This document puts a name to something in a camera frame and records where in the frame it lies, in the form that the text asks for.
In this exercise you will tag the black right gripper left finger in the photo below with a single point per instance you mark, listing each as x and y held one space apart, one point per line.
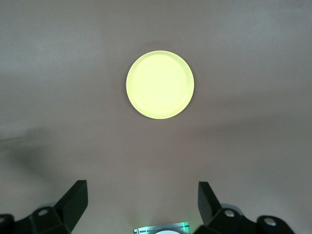
68 209

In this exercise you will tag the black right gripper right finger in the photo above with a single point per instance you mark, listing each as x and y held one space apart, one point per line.
209 207

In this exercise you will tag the yellow plate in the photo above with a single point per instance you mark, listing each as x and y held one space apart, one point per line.
159 85

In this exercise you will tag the brown table cover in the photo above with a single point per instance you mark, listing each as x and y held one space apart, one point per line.
48 73

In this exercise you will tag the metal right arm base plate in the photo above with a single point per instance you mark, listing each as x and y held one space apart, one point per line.
146 229

